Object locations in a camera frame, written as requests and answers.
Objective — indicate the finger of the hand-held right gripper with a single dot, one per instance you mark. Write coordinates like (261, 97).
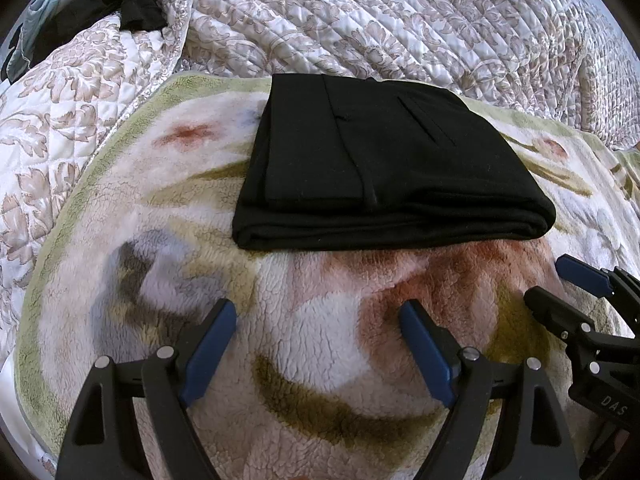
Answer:
(560, 317)
(582, 272)

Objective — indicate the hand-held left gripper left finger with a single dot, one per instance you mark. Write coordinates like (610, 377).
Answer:
(210, 347)

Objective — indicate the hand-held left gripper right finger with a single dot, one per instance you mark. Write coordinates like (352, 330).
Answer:
(425, 350)

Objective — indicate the black pants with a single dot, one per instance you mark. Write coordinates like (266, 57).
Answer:
(380, 160)

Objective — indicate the floral fleece blanket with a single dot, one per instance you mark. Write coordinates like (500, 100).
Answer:
(300, 310)

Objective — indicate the quilted floral bedspread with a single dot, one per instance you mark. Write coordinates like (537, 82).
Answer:
(400, 20)

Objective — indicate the dark cloth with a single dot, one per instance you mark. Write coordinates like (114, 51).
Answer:
(135, 5)

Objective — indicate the teal cloth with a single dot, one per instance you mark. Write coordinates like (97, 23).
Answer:
(37, 35)

